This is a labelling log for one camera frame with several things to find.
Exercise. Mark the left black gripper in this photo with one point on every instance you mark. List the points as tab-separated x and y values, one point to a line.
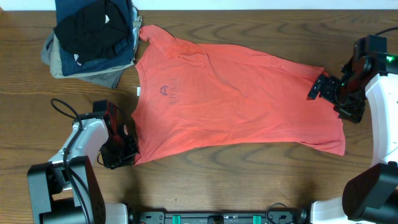
132	151

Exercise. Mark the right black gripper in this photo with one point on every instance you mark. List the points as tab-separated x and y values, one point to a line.
352	113

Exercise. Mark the red orange t-shirt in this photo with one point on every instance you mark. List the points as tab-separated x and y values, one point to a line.
199	95

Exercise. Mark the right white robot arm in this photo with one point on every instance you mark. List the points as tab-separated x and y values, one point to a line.
370	197

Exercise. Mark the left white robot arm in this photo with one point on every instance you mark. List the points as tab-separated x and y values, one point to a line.
65	189

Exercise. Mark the grey khaki folded garment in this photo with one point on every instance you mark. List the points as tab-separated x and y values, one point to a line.
109	78

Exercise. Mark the black folded garment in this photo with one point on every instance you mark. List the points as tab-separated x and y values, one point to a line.
95	30

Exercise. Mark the navy blue folded garment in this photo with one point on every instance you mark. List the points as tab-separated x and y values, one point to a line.
70	66

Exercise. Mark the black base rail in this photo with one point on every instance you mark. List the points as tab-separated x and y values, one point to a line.
272	216

